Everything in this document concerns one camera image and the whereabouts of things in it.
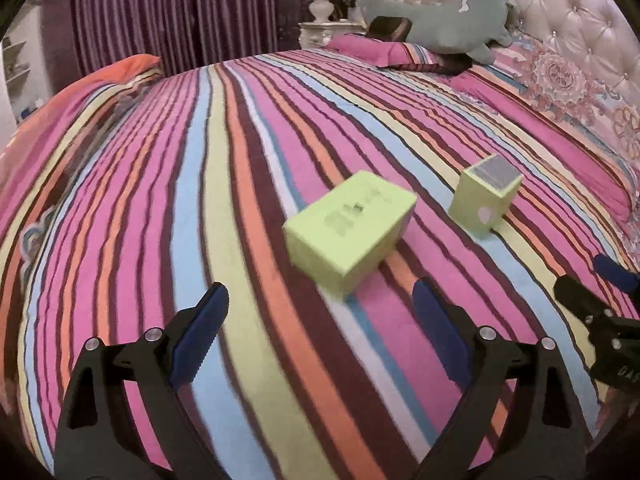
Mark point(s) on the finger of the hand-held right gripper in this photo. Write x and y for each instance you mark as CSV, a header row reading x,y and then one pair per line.
x,y
580,300
620,275

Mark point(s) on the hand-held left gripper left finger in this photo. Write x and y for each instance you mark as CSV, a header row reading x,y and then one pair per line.
x,y
200,335

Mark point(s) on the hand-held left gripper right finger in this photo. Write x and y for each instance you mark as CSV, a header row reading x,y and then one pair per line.
x,y
440,330

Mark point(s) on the small green box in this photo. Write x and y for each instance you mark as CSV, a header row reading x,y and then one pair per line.
x,y
475,200

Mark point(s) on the large green box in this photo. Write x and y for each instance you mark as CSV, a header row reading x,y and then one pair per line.
x,y
345,225

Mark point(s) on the striped bed sheet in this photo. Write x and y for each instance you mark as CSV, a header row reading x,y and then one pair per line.
x,y
225,185

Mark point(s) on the floral pink pillow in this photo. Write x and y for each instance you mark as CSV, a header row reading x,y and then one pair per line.
x,y
560,90

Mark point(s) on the orange and blue quilt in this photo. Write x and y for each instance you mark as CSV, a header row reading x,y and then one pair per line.
x,y
75,110

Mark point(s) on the tufted white headboard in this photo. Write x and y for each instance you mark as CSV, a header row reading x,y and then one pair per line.
x,y
565,5

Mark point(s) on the striped pink pillow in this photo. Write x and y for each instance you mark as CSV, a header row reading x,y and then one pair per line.
x,y
385,52

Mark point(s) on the dark cloth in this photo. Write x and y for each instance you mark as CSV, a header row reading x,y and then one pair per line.
x,y
391,27

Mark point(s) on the white ornate nightstand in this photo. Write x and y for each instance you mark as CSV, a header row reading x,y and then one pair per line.
x,y
330,35

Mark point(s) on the green plush toy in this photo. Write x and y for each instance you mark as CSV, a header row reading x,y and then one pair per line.
x,y
440,15

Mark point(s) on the purple curtain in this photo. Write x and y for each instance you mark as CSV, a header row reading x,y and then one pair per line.
x,y
175,15

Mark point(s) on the white vase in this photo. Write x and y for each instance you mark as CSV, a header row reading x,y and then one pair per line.
x,y
320,10

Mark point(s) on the white wall shelf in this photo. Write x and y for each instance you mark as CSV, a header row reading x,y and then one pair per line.
x,y
14,80

